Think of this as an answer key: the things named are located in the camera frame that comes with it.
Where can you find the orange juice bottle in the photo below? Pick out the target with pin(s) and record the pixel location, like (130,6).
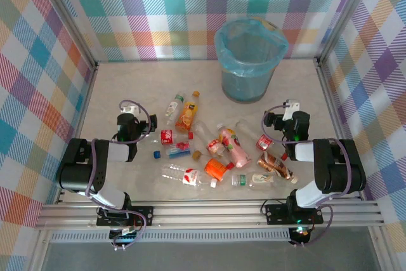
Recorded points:
(187,115)

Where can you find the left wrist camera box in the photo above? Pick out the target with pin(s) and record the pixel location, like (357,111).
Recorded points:
(130,108)

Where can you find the blue plastic bin liner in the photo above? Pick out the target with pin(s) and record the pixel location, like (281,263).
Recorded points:
(219,45)

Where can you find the clear bottle small red label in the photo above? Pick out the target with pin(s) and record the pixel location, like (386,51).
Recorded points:
(264,142)

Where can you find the brown coffee drink bottle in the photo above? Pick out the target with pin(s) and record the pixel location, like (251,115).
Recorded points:
(272,163)

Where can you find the blue bottle cap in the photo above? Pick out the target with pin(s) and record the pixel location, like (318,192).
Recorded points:
(156,155)

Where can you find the clear bottle with green cap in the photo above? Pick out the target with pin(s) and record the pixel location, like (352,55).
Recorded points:
(172,107)

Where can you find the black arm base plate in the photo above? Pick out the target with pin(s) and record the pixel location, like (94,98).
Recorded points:
(274,215)
(144,215)

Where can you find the blue label bottle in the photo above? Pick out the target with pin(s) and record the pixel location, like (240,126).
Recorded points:
(177,152)

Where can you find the pink strawberry drink bottle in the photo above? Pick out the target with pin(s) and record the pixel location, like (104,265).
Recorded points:
(238,152)

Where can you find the orange power connector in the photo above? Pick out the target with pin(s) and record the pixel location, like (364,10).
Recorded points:
(305,233)

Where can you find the clear bottle red patterned label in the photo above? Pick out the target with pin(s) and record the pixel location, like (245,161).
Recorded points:
(214,146)

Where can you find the aluminium frame post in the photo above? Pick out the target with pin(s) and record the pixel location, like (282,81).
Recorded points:
(345,14)
(67,14)

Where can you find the aluminium side rail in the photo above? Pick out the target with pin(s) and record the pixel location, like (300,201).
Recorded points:
(326,83)
(85,103)

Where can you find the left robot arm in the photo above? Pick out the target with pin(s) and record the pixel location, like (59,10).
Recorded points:
(79,172)

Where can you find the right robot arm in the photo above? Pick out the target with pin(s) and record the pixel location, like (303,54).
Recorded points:
(336,169)

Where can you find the clear bottle white red label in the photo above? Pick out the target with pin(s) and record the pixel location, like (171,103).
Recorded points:
(190,176)

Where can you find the round waste bin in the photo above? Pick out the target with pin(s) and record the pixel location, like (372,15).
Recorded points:
(244,90)

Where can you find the clear bottle green neck band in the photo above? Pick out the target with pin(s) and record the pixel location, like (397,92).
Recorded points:
(260,179)

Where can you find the clear cola bottle red label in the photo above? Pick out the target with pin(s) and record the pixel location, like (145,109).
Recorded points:
(167,137)

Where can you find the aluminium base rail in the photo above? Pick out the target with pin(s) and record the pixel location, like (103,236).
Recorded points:
(206,212)

